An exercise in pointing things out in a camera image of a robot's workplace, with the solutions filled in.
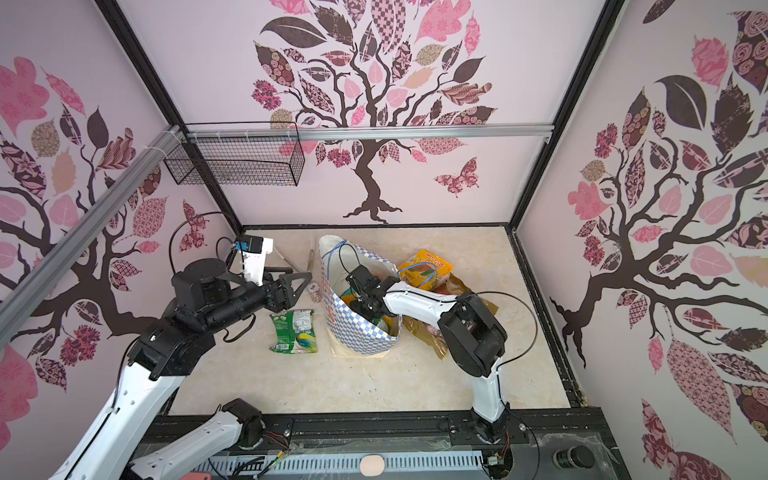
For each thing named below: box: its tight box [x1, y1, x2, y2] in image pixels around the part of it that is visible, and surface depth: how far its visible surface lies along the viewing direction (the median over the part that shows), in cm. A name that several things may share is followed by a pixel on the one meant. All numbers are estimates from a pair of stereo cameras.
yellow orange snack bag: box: [398, 250, 454, 291], surface depth 101 cm
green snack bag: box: [269, 309, 318, 355], surface depth 89 cm
